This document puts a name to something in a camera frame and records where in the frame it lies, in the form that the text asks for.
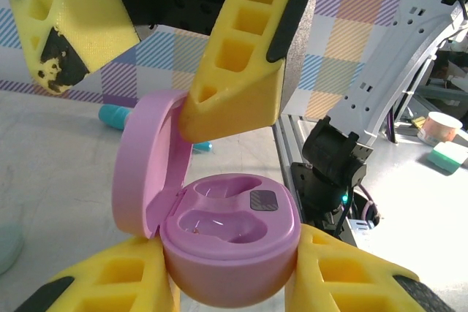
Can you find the pink earbud charging case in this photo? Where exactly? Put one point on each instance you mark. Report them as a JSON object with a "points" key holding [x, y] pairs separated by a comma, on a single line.
{"points": [[226, 268]]}

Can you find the mint green earbud charging case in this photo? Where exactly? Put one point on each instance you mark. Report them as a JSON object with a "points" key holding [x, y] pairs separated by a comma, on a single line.
{"points": [[9, 250]]}

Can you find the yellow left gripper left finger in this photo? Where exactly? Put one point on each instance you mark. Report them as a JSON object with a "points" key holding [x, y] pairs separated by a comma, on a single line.
{"points": [[109, 275]]}

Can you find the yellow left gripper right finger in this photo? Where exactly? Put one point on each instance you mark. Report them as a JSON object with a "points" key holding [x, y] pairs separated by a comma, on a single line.
{"points": [[347, 282]]}

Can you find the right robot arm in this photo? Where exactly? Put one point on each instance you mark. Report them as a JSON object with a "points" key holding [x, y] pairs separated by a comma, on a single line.
{"points": [[384, 82]]}

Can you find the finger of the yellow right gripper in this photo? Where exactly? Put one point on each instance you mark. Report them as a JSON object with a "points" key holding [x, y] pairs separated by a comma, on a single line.
{"points": [[84, 16], [234, 100]]}

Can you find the teal cylindrical handheld device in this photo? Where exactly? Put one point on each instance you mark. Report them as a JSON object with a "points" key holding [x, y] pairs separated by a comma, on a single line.
{"points": [[113, 116]]}

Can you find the green white sponge block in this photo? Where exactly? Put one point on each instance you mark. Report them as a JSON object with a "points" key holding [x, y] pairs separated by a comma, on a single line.
{"points": [[448, 156]]}

